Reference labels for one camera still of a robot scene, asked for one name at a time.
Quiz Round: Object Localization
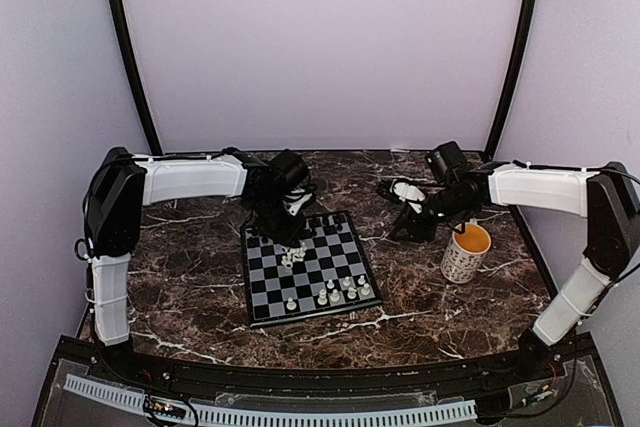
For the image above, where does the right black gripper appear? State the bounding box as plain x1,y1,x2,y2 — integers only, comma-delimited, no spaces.
389,185,474,243

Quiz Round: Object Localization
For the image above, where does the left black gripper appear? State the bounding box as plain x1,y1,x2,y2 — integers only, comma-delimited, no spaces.
250,193,308,248

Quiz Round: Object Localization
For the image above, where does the black grey chessboard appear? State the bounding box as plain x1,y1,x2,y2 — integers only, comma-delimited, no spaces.
241,211,382,329

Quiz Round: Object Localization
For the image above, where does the white chess queen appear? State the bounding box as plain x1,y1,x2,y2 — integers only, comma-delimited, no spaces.
329,289,341,305

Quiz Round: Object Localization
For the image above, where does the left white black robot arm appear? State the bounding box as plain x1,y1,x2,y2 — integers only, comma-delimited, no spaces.
81,147,315,383

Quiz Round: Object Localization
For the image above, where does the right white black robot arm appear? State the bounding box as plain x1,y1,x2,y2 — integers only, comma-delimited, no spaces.
378,141,639,381

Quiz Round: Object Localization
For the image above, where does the white chess piece pile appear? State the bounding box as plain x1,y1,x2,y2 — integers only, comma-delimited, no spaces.
280,242,307,269

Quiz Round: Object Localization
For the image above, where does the white patterned mug yellow inside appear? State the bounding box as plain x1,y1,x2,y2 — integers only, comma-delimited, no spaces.
440,222,492,284

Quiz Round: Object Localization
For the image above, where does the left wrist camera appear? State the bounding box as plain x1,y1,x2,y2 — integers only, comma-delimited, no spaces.
283,183,317,217

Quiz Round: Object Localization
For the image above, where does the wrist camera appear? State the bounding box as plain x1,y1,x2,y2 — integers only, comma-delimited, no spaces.
283,183,317,217
376,178,426,204

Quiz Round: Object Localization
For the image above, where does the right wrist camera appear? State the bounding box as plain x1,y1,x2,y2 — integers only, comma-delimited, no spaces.
376,178,426,204

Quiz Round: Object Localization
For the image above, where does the black front rail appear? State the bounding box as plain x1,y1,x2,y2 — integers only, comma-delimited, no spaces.
81,348,568,398

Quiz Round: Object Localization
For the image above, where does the white slotted cable duct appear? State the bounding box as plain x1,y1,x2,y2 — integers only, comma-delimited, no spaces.
62,374,477,426

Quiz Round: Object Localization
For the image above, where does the right black frame post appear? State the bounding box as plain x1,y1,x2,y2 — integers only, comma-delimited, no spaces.
483,0,536,159

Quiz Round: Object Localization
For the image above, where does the black frame post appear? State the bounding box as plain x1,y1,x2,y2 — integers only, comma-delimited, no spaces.
108,0,163,155
483,0,536,159

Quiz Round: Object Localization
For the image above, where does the left black frame post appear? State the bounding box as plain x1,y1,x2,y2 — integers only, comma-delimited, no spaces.
108,0,163,155

